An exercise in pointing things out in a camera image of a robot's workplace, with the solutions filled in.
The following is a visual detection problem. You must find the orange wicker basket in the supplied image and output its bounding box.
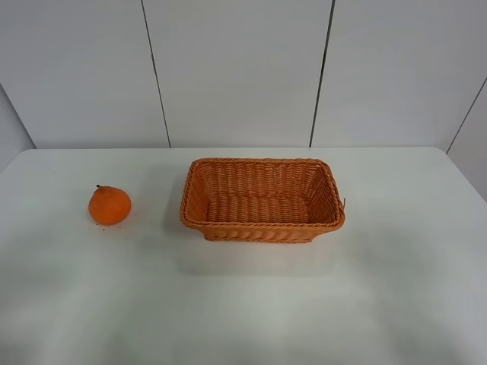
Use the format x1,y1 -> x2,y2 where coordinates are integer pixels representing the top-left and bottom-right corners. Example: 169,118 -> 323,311
180,158 -> 345,243

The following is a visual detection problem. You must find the orange with stem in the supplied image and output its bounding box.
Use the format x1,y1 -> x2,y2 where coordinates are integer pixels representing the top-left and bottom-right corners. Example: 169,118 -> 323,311
88,185 -> 132,226

